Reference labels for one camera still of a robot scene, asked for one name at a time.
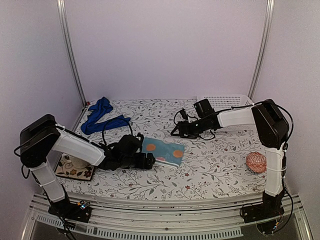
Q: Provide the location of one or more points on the right aluminium frame post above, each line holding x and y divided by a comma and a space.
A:
262, 47

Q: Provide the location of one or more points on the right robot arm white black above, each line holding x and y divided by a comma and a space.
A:
274, 132

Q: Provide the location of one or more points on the aluminium frame post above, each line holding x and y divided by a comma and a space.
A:
62, 13
262, 47

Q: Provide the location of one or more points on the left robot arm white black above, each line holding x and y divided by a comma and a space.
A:
45, 135

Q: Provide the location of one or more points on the left aluminium frame post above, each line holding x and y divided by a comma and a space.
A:
62, 13

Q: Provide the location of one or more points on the red white patterned bowl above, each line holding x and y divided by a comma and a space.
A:
256, 162

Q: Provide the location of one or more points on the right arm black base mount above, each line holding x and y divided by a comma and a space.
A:
270, 207

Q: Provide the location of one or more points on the cream ribbed mug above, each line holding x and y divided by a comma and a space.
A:
76, 162

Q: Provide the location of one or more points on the floral patterned tablecloth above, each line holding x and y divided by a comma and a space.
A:
213, 166

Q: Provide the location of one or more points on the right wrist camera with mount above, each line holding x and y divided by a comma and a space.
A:
185, 115

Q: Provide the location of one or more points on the light blue orange dotted towel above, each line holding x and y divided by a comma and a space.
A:
166, 154

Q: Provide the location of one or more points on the floral square coaster tile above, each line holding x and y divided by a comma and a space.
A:
68, 171

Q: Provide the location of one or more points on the white plastic perforated basket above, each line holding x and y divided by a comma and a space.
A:
221, 102

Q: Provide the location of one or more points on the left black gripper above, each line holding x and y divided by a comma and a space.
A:
142, 164

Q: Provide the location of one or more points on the dark blue towel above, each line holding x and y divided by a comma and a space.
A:
97, 111

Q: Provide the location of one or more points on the front aluminium rail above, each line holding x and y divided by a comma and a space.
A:
202, 219

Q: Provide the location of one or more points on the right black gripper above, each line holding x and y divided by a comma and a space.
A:
182, 124

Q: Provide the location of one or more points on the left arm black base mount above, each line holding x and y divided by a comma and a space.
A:
80, 211

